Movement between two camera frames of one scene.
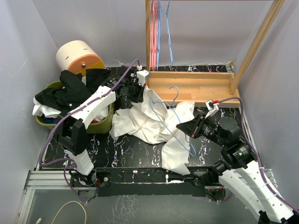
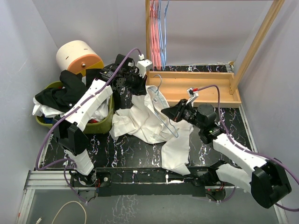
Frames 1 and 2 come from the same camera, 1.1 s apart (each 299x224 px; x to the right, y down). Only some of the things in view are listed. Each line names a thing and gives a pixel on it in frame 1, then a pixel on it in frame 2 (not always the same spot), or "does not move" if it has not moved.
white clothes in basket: [39, 110] does not move
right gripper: [192, 127] to [175, 113]
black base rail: [151, 182] does not move
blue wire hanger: [150, 101] to [176, 134]
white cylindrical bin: [77, 56] does not move
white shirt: [151, 121] does not move
